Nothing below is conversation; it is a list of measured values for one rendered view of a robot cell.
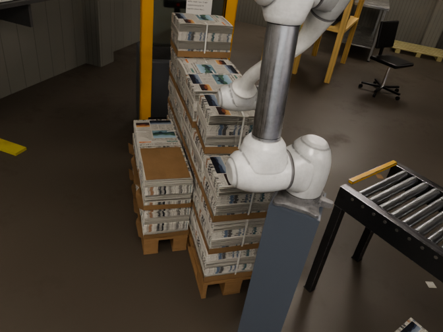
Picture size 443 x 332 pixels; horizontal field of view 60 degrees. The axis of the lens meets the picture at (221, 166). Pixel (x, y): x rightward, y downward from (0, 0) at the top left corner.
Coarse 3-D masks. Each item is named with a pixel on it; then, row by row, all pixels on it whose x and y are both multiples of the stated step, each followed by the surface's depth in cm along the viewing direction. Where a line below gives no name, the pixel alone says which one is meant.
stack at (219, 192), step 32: (192, 128) 228; (192, 160) 231; (224, 160) 202; (192, 192) 235; (224, 192) 185; (256, 192) 191; (192, 224) 240; (224, 224) 197; (256, 224) 203; (192, 256) 251; (224, 256) 212; (224, 288) 227
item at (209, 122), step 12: (204, 96) 212; (216, 96) 214; (204, 108) 202; (216, 108) 200; (204, 120) 200; (216, 120) 195; (228, 120) 196; (204, 132) 201; (216, 132) 199; (228, 132) 200; (204, 144) 202; (216, 144) 202; (228, 144) 204
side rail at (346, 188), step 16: (352, 192) 198; (352, 208) 198; (368, 208) 191; (368, 224) 193; (384, 224) 185; (400, 224) 181; (400, 240) 180; (416, 240) 174; (416, 256) 176; (432, 256) 169; (432, 272) 171
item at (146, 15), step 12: (144, 0) 284; (144, 12) 289; (144, 24) 294; (144, 36) 299; (144, 48) 304; (144, 60) 309; (144, 72) 315; (144, 84) 320; (144, 96) 326; (144, 108) 332
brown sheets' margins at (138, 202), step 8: (136, 168) 264; (136, 176) 256; (136, 184) 244; (136, 192) 239; (136, 200) 233; (136, 208) 263; (144, 208) 228; (152, 208) 230; (160, 208) 232; (168, 208) 233; (136, 224) 249; (176, 232) 246; (184, 232) 248
